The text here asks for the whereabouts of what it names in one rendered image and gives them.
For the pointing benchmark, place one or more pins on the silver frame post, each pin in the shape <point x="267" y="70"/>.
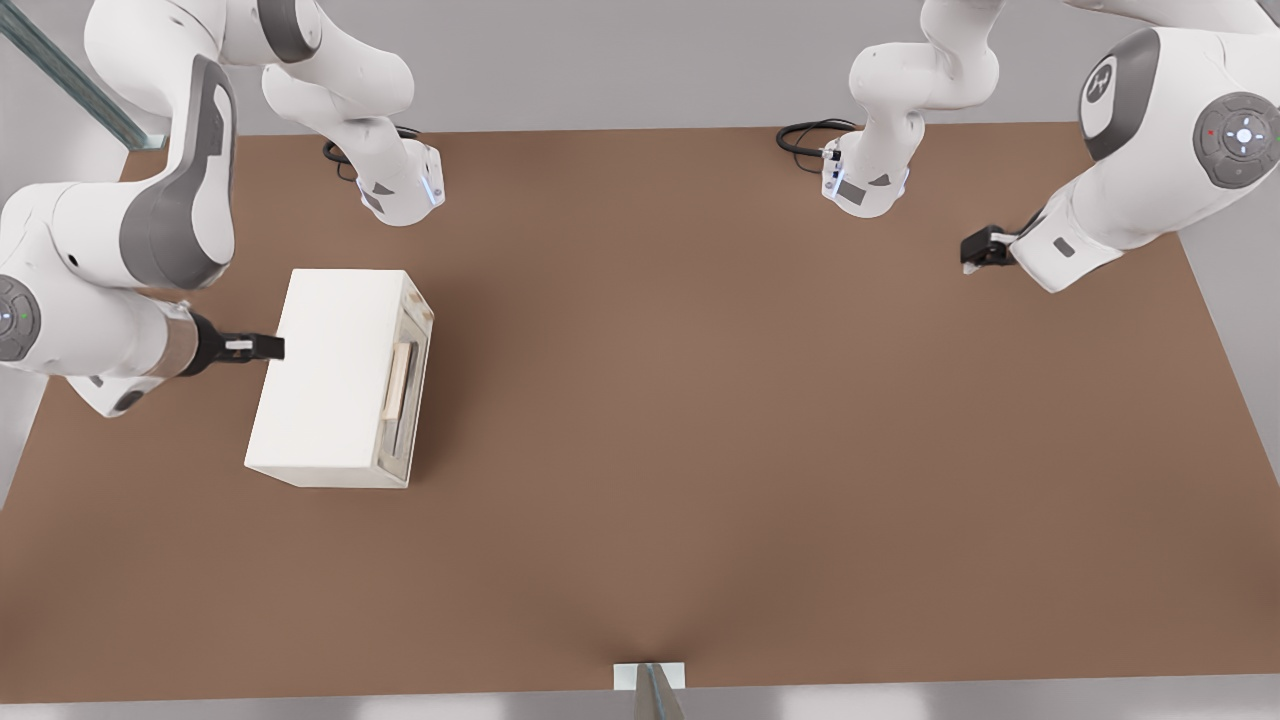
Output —
<point x="652" y="690"/>
<point x="70" y="75"/>

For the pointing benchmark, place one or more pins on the white oven door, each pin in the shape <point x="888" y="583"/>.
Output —
<point x="412" y="400"/>

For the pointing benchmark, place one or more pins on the white oven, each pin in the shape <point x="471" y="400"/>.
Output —
<point x="335" y="380"/>

